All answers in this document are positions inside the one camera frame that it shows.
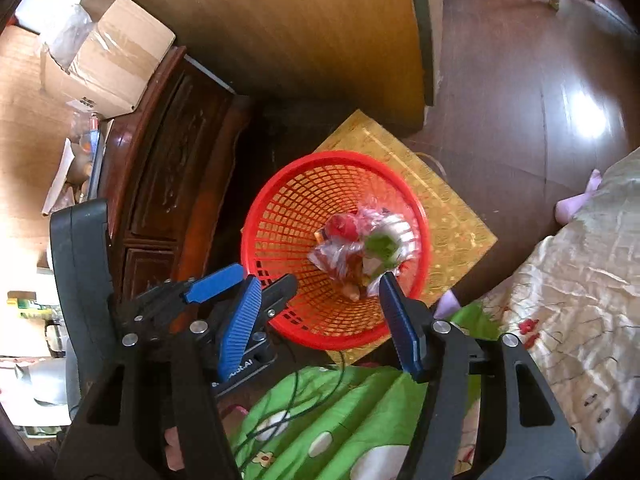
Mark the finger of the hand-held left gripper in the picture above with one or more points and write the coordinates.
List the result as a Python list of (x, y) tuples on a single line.
[(215, 282), (280, 292)]

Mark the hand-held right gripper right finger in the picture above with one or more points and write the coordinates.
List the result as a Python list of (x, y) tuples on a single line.
[(400, 330)]

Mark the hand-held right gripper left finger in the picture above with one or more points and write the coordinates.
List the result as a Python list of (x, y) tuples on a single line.
[(240, 330)]

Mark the clear plastic bag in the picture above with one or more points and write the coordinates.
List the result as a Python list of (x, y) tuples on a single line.
[(350, 255)]

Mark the red plastic mesh basket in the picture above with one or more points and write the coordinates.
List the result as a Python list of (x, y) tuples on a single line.
[(300, 200)]

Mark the white paper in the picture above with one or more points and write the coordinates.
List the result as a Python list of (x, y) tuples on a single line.
[(57, 180)]

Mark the dark carved wooden cabinet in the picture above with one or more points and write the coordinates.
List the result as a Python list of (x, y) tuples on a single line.
[(170, 170)]

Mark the cream and green printed blanket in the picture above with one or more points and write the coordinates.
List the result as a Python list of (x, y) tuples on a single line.
[(575, 285)]

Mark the open cardboard box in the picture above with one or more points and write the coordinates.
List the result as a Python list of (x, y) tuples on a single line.
[(115, 70)]

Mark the clear plastic sheet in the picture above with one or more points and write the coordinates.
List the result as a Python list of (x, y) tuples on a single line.
[(70, 35)]

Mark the light wooden door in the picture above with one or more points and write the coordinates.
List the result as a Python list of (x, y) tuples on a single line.
[(275, 25)]

